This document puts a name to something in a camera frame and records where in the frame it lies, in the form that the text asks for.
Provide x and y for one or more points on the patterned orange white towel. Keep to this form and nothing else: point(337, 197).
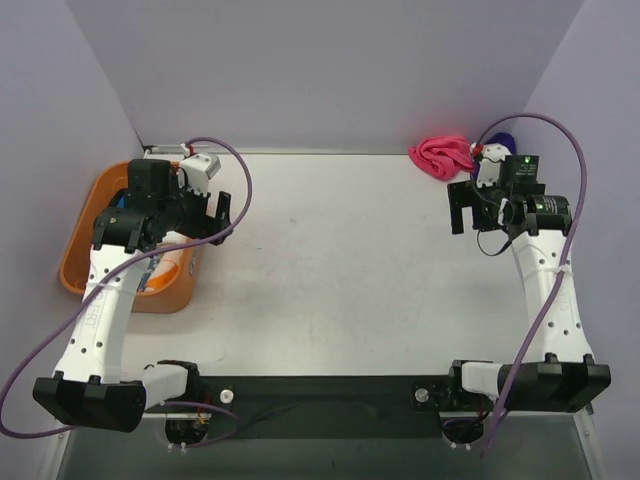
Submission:
point(160, 272)

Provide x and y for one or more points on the orange plastic basket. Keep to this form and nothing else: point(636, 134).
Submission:
point(74, 267)

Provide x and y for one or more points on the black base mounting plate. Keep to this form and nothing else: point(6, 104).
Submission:
point(386, 407)

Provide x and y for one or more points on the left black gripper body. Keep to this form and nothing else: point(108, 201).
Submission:
point(220, 216)

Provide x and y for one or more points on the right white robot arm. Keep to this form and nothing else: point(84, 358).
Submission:
point(558, 372)

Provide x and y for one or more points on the pink crumpled towel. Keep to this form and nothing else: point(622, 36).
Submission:
point(442, 157)

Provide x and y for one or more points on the purple towel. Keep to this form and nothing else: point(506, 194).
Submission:
point(504, 139)

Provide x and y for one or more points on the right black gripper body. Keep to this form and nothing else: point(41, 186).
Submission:
point(460, 201)

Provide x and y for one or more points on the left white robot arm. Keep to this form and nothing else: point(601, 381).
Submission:
point(86, 388)

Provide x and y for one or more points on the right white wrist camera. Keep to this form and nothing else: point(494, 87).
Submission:
point(488, 160)

